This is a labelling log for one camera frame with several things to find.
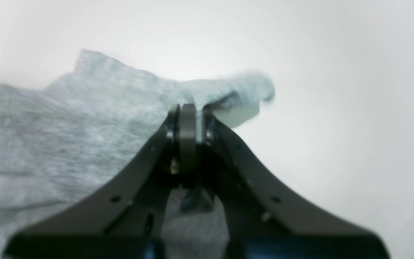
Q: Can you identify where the grey T-shirt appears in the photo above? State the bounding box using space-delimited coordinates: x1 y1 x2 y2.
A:
0 50 275 258

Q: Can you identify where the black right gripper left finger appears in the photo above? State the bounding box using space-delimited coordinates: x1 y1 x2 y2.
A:
4 104 197 259

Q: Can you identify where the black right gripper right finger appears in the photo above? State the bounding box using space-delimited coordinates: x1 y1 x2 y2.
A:
200 112 390 259

